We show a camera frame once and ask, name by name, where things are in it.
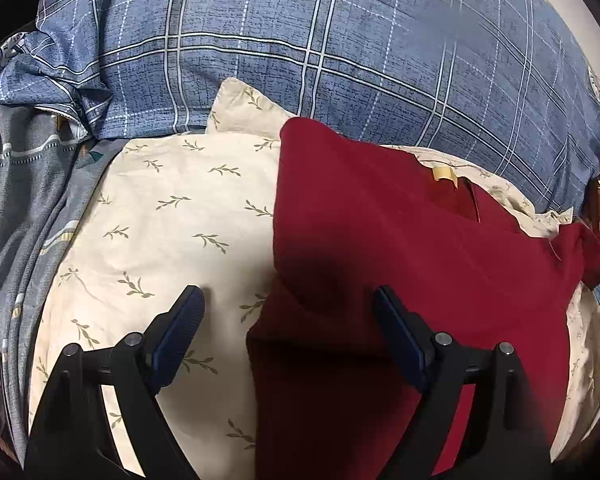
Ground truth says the cream leaf-print pillow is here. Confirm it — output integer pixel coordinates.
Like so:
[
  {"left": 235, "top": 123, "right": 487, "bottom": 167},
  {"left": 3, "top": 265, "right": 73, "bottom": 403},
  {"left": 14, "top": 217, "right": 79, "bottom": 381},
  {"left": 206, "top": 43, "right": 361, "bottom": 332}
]
[{"left": 28, "top": 77, "right": 600, "bottom": 478}]

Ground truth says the grey-blue patterned bed sheet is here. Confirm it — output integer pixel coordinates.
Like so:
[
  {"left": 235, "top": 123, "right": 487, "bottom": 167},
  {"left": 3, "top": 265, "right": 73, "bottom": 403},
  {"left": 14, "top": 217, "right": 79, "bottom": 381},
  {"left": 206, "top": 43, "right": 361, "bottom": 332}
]
[{"left": 0, "top": 105, "right": 125, "bottom": 462}]

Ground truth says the dark red garment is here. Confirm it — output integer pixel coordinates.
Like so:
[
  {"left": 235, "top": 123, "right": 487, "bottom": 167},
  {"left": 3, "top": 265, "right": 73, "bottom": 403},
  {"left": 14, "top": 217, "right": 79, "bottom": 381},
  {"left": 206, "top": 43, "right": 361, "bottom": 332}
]
[{"left": 247, "top": 118, "right": 600, "bottom": 479}]

